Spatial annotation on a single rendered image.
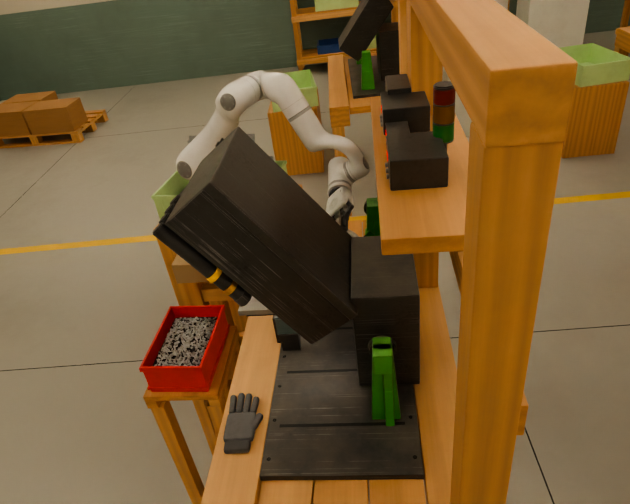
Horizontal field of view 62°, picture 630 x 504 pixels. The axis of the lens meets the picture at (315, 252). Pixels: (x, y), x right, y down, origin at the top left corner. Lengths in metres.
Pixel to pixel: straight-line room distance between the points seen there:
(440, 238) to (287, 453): 0.75
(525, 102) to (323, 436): 1.10
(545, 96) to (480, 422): 0.55
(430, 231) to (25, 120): 6.68
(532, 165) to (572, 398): 2.28
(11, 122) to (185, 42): 2.93
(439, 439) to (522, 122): 1.05
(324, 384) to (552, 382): 1.56
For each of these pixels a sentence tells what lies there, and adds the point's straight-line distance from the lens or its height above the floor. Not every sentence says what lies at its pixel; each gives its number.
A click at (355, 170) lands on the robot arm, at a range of 1.81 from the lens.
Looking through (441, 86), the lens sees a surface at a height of 1.73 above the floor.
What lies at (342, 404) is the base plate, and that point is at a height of 0.90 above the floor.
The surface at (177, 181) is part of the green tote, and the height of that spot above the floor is 0.91.
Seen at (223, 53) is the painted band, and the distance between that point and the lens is 8.83.
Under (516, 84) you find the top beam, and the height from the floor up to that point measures 1.92.
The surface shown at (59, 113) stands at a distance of 7.12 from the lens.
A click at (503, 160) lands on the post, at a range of 0.66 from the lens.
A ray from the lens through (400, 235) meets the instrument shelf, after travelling 1.05.
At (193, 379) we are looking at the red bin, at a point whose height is 0.86.
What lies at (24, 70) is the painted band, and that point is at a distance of 9.97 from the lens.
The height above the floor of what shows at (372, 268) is 1.24.
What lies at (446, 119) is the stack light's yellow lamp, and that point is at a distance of 1.27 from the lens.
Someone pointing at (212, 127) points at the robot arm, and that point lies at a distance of 2.02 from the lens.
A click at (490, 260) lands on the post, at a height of 1.69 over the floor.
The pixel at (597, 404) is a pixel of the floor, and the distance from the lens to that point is 2.89.
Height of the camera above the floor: 2.11
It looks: 34 degrees down
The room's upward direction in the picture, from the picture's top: 8 degrees counter-clockwise
